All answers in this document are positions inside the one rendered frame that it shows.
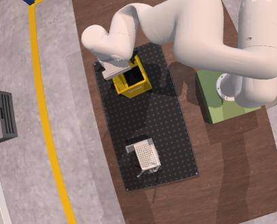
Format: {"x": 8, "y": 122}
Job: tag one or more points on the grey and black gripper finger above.
{"x": 100, "y": 68}
{"x": 134, "y": 54}

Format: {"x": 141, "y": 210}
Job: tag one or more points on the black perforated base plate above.
{"x": 155, "y": 114}

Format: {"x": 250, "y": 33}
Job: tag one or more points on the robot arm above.
{"x": 198, "y": 43}

